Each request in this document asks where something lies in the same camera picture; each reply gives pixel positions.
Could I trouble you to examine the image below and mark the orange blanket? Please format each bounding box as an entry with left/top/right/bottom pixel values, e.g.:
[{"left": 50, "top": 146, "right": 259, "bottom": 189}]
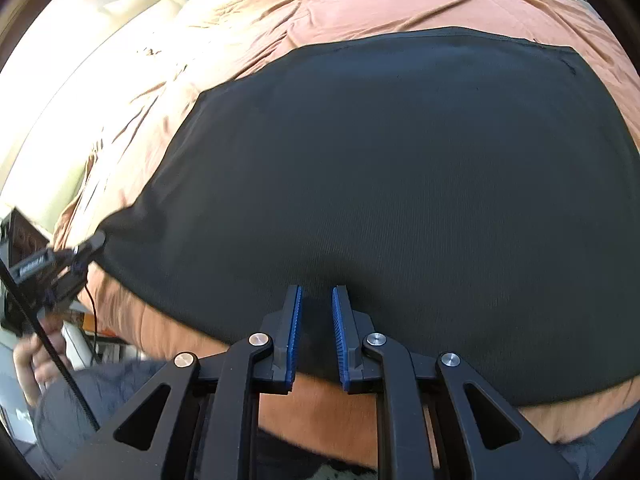
[{"left": 52, "top": 0, "right": 640, "bottom": 466}]

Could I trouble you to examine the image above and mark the thick black cable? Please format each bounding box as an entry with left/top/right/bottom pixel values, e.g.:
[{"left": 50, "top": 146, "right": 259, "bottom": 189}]
[{"left": 0, "top": 259, "right": 101, "bottom": 432}]

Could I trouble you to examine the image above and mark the cream padded headboard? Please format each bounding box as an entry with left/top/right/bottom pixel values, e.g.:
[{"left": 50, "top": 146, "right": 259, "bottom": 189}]
[{"left": 0, "top": 0, "right": 192, "bottom": 206}]

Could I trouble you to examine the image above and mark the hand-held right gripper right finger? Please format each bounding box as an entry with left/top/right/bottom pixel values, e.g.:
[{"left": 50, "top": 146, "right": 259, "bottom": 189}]
[{"left": 332, "top": 285, "right": 596, "bottom": 480}]

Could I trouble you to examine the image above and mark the black tank top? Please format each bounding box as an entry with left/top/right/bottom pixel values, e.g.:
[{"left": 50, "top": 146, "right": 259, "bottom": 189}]
[{"left": 95, "top": 26, "right": 640, "bottom": 407}]

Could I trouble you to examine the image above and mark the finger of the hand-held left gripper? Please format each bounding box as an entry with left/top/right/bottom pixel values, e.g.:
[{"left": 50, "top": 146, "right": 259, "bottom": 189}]
[{"left": 72, "top": 232, "right": 107, "bottom": 264}]

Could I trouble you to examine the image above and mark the person's left hand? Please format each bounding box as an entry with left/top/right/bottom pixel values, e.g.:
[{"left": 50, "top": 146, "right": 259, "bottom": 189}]
[{"left": 13, "top": 326, "right": 72, "bottom": 407}]

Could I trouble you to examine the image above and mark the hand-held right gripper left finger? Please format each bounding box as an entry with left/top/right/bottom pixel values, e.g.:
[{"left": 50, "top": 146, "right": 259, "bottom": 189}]
[{"left": 55, "top": 284, "right": 304, "bottom": 480}]

